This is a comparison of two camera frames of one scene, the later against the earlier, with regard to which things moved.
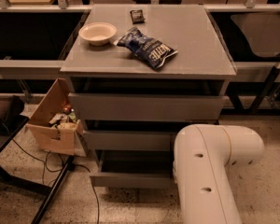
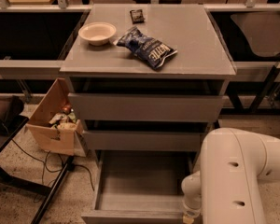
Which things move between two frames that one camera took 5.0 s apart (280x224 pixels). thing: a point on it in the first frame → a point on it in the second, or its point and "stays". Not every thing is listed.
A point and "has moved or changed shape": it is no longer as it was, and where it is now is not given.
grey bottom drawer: x=133 y=169 has moved or changed shape
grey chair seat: x=268 y=33 stays
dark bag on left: x=7 y=123 stays
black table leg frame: x=0 y=175 stays
